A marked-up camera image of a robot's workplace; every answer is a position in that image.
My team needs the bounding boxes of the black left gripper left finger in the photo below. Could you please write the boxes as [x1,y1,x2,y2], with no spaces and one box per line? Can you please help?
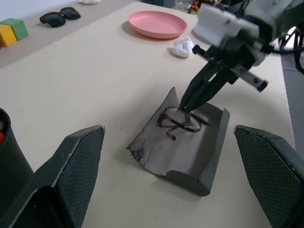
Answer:
[4,124,106,228]

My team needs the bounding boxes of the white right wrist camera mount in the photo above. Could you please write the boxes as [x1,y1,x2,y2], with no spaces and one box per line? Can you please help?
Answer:
[191,4,266,67]

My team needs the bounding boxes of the black sunglasses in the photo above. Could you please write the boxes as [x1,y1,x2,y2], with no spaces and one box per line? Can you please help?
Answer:
[39,7,82,28]

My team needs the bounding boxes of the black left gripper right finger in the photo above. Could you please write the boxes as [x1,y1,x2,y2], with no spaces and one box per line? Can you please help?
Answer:
[233,124,304,228]

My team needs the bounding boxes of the tortoiseshell eyeglasses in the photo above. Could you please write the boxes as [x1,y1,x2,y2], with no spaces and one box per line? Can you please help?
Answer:
[155,106,211,141]

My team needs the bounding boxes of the yellow wooden block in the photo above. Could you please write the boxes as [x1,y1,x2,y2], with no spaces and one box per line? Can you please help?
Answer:
[0,24,19,48]

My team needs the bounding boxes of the black tapered cup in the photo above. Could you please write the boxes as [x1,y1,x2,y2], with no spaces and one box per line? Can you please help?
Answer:
[0,107,35,214]

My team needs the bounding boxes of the crumpled white tissue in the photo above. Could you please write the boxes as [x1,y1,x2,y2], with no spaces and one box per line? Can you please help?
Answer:
[167,36,194,58]

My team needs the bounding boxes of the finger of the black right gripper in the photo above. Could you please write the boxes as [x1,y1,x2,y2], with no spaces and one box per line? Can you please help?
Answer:
[180,63,216,110]
[187,71,232,112]

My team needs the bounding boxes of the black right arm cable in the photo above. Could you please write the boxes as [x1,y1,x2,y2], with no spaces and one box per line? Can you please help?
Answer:
[273,23,304,73]

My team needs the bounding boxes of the green wooden block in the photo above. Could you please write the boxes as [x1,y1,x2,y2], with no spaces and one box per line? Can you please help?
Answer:
[0,18,29,41]

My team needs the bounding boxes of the pink plastic plate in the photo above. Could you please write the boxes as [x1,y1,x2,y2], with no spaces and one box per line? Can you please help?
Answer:
[128,10,188,39]

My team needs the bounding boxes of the grey open glasses case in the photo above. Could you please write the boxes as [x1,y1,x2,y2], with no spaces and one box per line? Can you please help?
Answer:
[125,86,231,198]

